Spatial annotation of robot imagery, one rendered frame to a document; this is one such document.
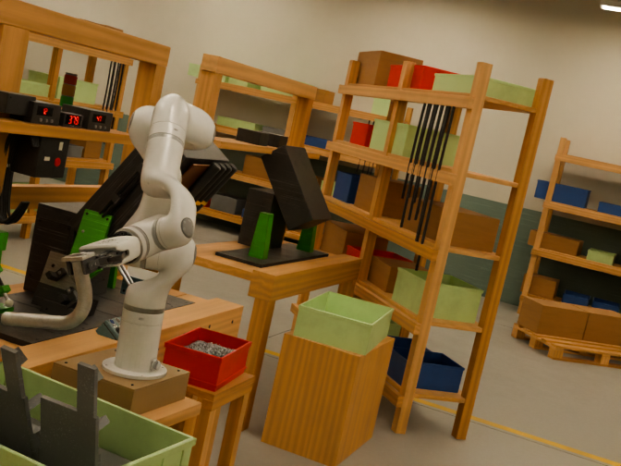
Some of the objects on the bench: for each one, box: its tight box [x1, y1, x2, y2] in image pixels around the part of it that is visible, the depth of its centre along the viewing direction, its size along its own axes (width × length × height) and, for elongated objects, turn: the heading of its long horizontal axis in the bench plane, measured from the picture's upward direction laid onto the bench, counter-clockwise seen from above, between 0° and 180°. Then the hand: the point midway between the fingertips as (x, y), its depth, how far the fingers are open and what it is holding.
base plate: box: [0, 278, 195, 347], centre depth 337 cm, size 42×110×2 cm, turn 100°
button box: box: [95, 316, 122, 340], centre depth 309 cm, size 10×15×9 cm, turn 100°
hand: (81, 265), depth 185 cm, fingers closed on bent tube, 3 cm apart
